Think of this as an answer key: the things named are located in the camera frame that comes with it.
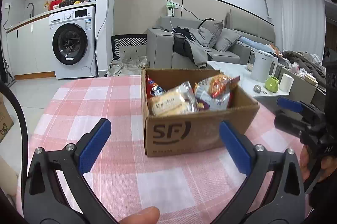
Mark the white curtain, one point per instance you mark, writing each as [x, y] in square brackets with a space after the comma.
[300, 25]

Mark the purple snack bag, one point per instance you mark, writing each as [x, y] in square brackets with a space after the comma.
[202, 105]

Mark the white cup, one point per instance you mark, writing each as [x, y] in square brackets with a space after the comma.
[286, 83]

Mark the red corn snack bag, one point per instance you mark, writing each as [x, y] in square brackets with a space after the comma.
[152, 88]

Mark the pink plaid tablecloth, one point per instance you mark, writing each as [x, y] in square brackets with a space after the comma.
[190, 188]

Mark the white power strip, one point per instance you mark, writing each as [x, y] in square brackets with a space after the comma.
[171, 7]

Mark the white washing machine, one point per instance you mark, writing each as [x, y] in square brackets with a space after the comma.
[73, 43]

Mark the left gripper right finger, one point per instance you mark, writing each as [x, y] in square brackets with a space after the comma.
[273, 190]

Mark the green cup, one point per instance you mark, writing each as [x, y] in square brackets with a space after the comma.
[272, 84]

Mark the cream sandwich cake pack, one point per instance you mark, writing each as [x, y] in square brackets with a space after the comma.
[176, 101]

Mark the grey sofa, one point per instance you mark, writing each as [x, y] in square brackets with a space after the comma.
[256, 34]

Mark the small cardboard box on floor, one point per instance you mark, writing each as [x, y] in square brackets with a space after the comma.
[6, 121]

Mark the person's right hand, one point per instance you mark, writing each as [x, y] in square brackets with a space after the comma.
[328, 165]

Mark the white marble coffee table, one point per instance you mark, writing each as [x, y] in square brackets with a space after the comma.
[269, 100]

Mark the small metal tape measure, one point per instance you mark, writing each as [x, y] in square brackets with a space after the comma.
[258, 89]

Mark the dark clothes pile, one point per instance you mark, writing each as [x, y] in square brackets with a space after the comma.
[193, 44]

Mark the brown SF cardboard box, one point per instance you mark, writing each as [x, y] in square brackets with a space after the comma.
[194, 132]

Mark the person's left hand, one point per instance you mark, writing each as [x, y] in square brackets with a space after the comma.
[148, 215]

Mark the orange noodle snack bag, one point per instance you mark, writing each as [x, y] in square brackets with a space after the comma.
[217, 85]
[216, 104]

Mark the white kitchen cabinet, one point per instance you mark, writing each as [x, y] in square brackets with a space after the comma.
[30, 48]

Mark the white electric kettle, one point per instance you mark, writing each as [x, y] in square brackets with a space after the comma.
[264, 66]

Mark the beige cloth on floor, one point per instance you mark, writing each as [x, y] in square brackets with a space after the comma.
[127, 67]

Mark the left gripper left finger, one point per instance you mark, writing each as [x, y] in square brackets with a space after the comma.
[56, 190]

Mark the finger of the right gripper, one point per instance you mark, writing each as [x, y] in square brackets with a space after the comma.
[289, 105]
[289, 125]

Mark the grey cushion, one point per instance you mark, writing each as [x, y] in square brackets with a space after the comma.
[215, 27]
[226, 39]

